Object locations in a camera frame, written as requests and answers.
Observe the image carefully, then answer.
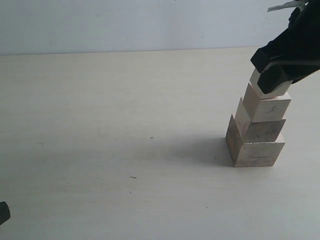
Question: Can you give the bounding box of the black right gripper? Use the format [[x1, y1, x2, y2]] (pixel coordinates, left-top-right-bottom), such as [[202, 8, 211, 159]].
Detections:
[[250, 0, 320, 94]]

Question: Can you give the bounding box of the smallest wooden cube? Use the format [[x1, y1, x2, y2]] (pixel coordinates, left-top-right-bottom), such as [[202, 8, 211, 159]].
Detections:
[[249, 68, 292, 101]]

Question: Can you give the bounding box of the medium-small wooden cube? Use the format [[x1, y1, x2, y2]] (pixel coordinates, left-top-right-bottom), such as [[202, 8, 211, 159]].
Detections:
[[242, 83, 292, 122]]

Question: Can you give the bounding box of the medium-large wooden cube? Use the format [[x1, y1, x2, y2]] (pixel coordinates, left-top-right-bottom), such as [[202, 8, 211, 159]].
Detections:
[[234, 97, 286, 143]]

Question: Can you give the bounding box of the largest wooden cube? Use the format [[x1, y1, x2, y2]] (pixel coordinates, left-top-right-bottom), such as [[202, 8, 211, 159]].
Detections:
[[225, 116, 285, 168]]

